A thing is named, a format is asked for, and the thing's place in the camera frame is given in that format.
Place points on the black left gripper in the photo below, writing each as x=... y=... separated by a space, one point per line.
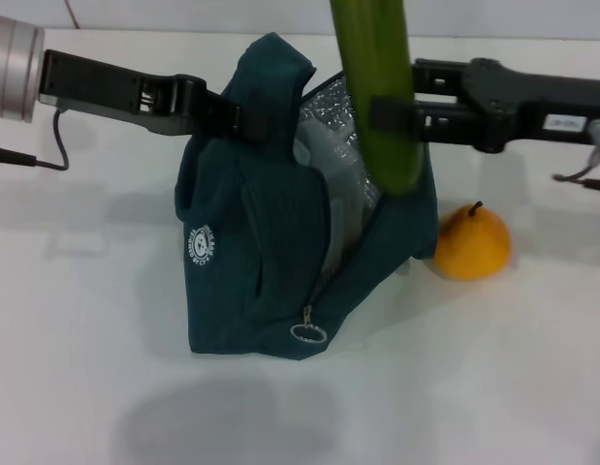
x=101 y=89

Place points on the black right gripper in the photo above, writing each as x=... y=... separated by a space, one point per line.
x=532 y=109

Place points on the green cucumber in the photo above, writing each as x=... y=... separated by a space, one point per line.
x=377 y=72

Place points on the orange yellow pear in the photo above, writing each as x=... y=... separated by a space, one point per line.
x=474 y=247

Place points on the teal insulated lunch bag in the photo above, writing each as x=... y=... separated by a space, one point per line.
x=280 y=261

